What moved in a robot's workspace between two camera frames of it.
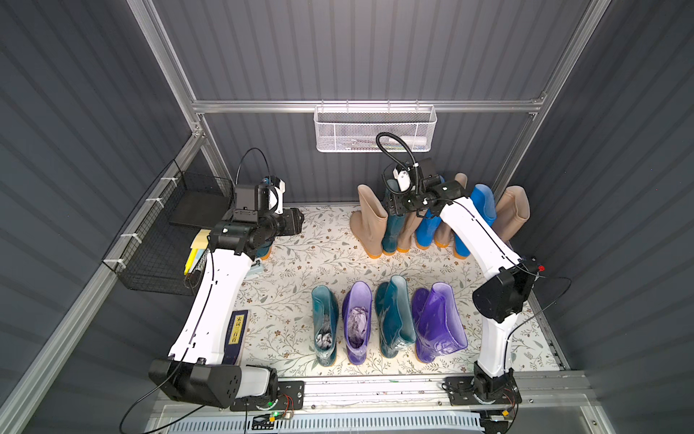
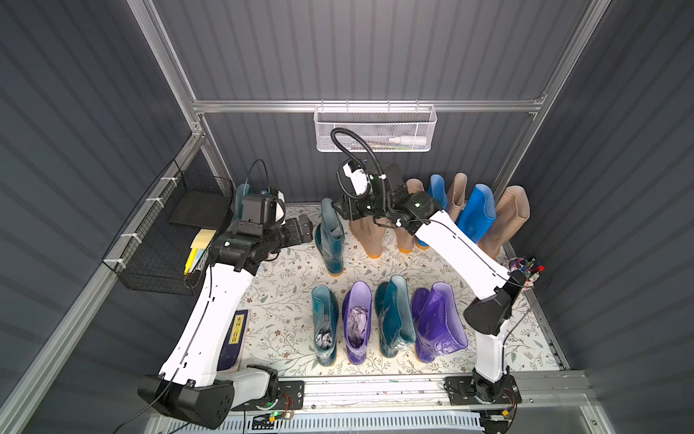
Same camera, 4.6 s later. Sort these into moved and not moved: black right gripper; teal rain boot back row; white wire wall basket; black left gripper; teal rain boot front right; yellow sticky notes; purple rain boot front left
Moved: teal rain boot back row; black right gripper; black left gripper
Not moved: yellow sticky notes; teal rain boot front right; purple rain boot front left; white wire wall basket
